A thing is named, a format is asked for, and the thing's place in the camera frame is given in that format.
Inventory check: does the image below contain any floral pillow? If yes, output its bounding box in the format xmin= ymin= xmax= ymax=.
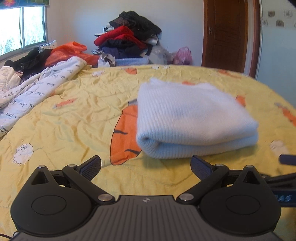
xmin=39 ymin=40 xmax=57 ymax=50

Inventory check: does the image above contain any white script print quilt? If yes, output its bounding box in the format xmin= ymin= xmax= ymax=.
xmin=0 ymin=57 xmax=89 ymax=138

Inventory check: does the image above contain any brown wooden door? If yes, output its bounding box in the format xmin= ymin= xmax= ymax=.
xmin=201 ymin=0 xmax=249 ymax=74

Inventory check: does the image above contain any window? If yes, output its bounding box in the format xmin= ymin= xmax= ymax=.
xmin=0 ymin=6 xmax=48 ymax=56

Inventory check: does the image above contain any light blue folded blanket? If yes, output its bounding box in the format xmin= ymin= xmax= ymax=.
xmin=114 ymin=57 xmax=150 ymax=67

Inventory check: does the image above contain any pink plastic bag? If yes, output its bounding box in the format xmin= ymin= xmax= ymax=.
xmin=173 ymin=46 xmax=193 ymax=66

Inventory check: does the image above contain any black clothing heap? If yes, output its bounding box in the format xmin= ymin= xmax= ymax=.
xmin=4 ymin=46 xmax=53 ymax=78

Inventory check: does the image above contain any white patterned plastic bag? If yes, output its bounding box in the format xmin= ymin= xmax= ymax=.
xmin=98 ymin=53 xmax=116 ymax=68

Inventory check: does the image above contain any thin cable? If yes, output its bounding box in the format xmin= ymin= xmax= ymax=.
xmin=0 ymin=231 xmax=18 ymax=240

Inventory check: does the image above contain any brown wooden door frame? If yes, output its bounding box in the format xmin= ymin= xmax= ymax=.
xmin=248 ymin=0 xmax=261 ymax=81

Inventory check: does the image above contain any orange plastic bag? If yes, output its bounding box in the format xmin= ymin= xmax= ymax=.
xmin=45 ymin=41 xmax=100 ymax=68

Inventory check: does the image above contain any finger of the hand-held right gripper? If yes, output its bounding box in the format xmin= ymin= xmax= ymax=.
xmin=265 ymin=172 xmax=296 ymax=187
xmin=279 ymin=153 xmax=296 ymax=166

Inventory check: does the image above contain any floral window valance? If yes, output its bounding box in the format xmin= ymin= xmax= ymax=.
xmin=0 ymin=0 xmax=51 ymax=10

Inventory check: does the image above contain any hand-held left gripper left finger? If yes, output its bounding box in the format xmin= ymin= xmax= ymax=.
xmin=31 ymin=155 xmax=116 ymax=205

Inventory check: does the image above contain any yellow carrot print bedspread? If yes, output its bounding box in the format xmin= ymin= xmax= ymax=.
xmin=0 ymin=64 xmax=296 ymax=241

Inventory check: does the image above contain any pile of dark and red clothes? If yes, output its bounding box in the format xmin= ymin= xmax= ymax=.
xmin=94 ymin=10 xmax=162 ymax=60

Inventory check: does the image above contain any pale pink quilt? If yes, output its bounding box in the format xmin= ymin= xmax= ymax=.
xmin=0 ymin=66 xmax=23 ymax=93

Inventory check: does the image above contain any clear plastic bag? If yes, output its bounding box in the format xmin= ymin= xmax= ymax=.
xmin=149 ymin=45 xmax=174 ymax=65

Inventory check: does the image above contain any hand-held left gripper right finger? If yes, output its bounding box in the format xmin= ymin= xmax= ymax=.
xmin=176 ymin=155 xmax=267 ymax=205

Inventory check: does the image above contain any white knit sweater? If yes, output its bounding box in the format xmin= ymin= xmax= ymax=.
xmin=136 ymin=77 xmax=259 ymax=160

